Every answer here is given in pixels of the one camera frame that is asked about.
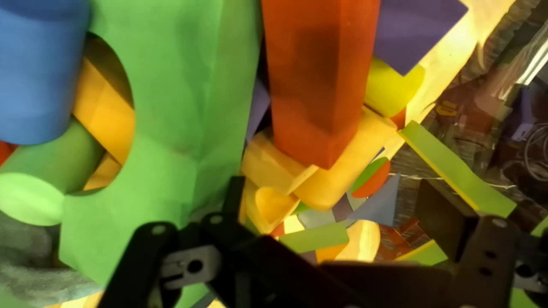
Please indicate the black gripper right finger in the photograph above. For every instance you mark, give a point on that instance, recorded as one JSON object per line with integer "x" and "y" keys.
{"x": 491, "y": 255}

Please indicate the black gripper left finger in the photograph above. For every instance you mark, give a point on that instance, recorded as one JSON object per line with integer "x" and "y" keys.
{"x": 242, "y": 268}

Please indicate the orange rectangular foam block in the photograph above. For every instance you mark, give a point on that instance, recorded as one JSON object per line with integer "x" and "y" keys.
{"x": 320, "y": 53}

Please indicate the yellow foam block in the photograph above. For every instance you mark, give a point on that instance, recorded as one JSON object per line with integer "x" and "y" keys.
{"x": 266, "y": 166}

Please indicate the clear toy bag with blocks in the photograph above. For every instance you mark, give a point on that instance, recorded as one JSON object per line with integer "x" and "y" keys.
{"x": 34, "y": 272}

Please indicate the green arch foam block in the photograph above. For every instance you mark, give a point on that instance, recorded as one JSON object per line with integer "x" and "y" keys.
{"x": 191, "y": 66}

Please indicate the green cylinder foam block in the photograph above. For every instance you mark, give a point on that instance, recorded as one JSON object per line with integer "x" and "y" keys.
{"x": 35, "y": 179}

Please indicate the purple foam block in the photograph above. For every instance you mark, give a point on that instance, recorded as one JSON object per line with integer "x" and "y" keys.
{"x": 409, "y": 29}

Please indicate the blue cylinder foam block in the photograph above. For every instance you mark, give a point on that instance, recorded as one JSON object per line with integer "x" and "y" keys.
{"x": 42, "y": 44}

